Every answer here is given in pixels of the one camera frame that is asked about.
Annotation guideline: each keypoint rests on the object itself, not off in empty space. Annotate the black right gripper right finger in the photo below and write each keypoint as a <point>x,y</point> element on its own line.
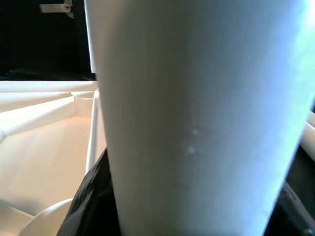
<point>290,218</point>

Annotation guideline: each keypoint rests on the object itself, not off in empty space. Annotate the black door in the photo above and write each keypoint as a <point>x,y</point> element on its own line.
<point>24,37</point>

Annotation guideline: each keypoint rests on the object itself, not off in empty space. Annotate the white plastic table top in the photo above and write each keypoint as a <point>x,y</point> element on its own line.
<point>37,147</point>

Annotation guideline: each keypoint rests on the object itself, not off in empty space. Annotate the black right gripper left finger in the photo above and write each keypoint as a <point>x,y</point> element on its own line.
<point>91,206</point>

